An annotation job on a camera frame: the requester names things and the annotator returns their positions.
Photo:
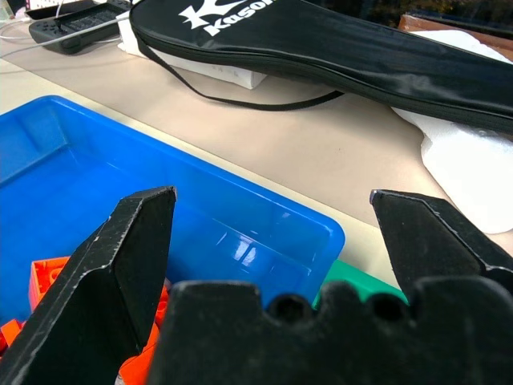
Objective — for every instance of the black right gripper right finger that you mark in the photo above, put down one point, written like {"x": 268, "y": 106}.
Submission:
{"x": 425, "y": 244}

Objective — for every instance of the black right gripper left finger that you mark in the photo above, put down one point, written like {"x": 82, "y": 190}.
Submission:
{"x": 96, "y": 297}

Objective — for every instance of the white cardboard box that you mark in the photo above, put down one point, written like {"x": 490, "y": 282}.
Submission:
{"x": 200, "y": 66}

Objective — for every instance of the orange plastic building brick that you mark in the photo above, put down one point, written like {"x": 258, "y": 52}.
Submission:
{"x": 138, "y": 361}
{"x": 42, "y": 280}

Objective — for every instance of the green flat plate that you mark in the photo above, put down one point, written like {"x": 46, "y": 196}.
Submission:
{"x": 356, "y": 282}

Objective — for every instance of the white foam sheet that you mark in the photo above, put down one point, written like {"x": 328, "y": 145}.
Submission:
{"x": 469, "y": 160}

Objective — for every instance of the blue plastic bin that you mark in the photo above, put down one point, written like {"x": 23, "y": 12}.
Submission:
{"x": 120, "y": 192}

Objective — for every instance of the black racket bag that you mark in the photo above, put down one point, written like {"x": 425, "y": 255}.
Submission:
{"x": 320, "y": 48}

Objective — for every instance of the black game controller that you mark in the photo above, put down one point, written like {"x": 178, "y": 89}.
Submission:
{"x": 76, "y": 26}

